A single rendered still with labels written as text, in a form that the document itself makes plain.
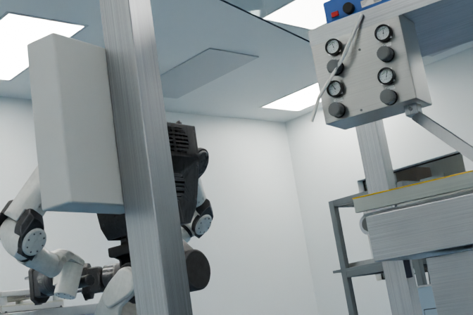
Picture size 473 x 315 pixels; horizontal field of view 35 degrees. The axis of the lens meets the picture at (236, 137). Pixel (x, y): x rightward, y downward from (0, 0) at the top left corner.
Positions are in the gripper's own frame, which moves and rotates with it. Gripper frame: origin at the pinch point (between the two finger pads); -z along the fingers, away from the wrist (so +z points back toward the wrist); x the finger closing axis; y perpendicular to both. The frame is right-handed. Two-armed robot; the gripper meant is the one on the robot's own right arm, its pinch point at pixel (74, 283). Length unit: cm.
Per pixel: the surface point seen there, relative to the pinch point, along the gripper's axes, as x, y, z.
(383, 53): -31, -93, 105
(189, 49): -196, 322, 5
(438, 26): -40, -77, 121
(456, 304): 23, -85, 110
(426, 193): 0, -88, 108
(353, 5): -46, -84, 101
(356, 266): -4, 333, 106
